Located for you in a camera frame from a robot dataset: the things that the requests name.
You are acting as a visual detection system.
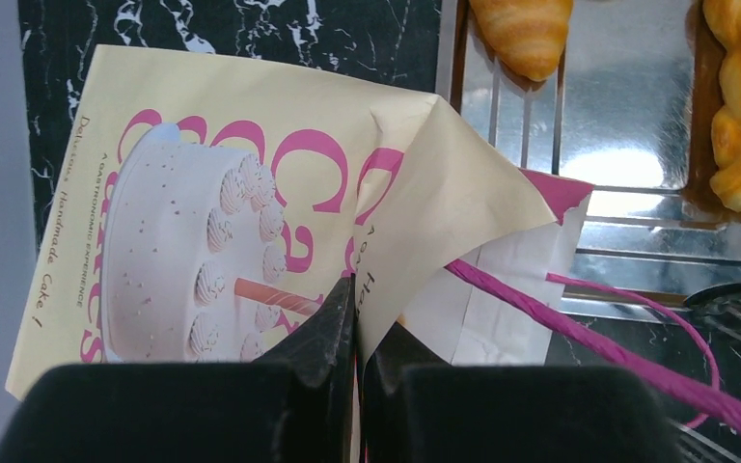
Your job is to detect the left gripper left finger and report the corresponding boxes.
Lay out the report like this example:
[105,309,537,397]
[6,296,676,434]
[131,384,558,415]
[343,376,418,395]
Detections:
[0,278,355,462]

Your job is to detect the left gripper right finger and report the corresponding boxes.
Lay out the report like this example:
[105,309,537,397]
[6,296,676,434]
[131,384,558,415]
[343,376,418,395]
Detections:
[360,325,679,462]

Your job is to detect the pink paper bag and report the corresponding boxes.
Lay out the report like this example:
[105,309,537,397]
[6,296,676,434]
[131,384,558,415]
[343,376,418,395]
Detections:
[4,44,741,449]

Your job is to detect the orange fake croissant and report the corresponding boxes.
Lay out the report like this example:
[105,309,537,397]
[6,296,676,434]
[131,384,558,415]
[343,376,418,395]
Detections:
[469,0,574,82]

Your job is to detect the silver metal tray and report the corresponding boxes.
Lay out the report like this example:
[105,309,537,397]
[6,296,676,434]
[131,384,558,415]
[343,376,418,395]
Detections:
[436,1,741,306]

